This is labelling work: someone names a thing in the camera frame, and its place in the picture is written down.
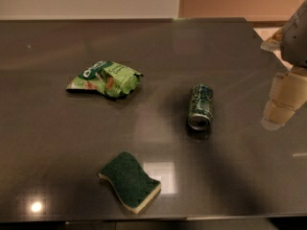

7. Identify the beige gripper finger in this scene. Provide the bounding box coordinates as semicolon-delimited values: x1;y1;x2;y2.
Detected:
261;66;307;130
260;28;283;52

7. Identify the green yellow sponge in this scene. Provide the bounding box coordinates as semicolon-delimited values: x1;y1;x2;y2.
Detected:
98;151;161;214

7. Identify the green chip bag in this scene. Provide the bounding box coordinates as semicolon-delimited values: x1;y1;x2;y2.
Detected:
66;60;143;99

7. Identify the green soda can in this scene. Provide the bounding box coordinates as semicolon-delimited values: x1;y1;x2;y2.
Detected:
187;84;213;130

